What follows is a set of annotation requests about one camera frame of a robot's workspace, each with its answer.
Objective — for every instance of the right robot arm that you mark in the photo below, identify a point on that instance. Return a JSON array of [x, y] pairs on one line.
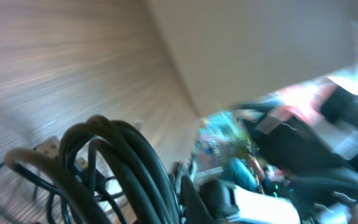
[[273, 162]]

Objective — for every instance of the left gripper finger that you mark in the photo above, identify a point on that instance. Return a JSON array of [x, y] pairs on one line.
[[194, 209]]

